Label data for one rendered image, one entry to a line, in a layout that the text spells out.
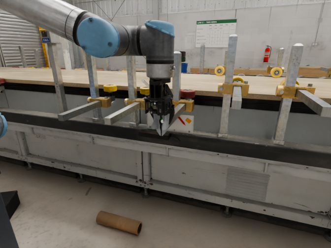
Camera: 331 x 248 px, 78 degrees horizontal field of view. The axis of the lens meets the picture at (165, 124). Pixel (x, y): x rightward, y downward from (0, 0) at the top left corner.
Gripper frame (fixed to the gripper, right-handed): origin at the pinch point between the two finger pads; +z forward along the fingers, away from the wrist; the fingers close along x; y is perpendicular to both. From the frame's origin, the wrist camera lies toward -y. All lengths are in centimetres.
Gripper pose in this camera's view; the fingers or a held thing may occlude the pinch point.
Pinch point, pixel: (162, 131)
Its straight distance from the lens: 76.0
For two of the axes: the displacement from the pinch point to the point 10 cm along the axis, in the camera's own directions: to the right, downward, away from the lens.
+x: 9.5, 1.1, -3.0
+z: -0.1, 9.4, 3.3
